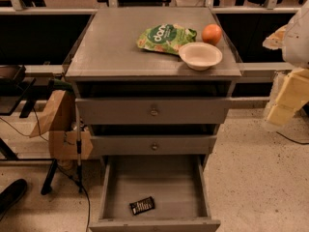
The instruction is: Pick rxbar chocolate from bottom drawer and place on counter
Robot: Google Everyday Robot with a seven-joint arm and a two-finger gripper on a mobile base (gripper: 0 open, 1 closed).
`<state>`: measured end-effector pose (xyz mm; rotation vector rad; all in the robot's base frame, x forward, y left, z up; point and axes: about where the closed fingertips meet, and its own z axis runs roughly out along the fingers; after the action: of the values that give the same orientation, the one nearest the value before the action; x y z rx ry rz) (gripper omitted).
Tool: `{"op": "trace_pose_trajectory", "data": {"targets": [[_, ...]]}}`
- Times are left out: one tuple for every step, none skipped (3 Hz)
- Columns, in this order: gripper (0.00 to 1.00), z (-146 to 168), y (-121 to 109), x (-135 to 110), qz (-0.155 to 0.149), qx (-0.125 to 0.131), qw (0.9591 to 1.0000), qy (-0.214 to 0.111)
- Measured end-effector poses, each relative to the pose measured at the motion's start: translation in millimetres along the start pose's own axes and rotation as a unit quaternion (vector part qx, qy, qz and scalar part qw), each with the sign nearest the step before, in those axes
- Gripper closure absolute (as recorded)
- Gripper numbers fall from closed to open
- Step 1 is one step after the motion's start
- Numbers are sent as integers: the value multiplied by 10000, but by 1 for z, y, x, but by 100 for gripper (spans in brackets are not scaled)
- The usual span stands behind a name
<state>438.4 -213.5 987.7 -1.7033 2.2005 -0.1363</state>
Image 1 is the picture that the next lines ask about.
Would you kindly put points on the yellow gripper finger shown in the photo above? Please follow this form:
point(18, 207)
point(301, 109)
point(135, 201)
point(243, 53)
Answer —
point(289, 93)

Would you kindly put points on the black rxbar chocolate bar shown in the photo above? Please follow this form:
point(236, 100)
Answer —
point(142, 206)

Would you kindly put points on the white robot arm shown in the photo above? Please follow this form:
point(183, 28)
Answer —
point(293, 40)

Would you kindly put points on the grey wooden drawer cabinet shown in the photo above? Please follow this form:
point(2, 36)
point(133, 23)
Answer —
point(108, 64)

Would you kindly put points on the grey open bottom drawer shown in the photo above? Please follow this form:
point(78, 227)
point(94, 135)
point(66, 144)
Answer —
point(176, 183)

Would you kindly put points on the grey top drawer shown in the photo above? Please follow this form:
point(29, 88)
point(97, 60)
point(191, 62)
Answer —
point(152, 111)

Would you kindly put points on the grey middle drawer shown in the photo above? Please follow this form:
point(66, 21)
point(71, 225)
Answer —
point(152, 145)

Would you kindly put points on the orange fruit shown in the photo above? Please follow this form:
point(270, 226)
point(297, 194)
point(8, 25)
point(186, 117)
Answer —
point(211, 34)

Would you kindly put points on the white paper bowl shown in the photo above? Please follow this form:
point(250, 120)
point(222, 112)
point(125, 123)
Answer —
point(200, 56)

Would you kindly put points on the green chip bag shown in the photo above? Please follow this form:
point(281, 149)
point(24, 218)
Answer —
point(166, 38)

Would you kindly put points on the black white tripod pole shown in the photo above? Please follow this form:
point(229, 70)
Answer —
point(79, 148)

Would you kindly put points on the brown cardboard box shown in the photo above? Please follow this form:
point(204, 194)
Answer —
point(57, 119)

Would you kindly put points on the black shoe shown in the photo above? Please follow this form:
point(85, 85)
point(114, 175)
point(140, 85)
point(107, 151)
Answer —
point(11, 194)

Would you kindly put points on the black desk frame left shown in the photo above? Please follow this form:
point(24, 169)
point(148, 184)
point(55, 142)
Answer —
point(15, 87)

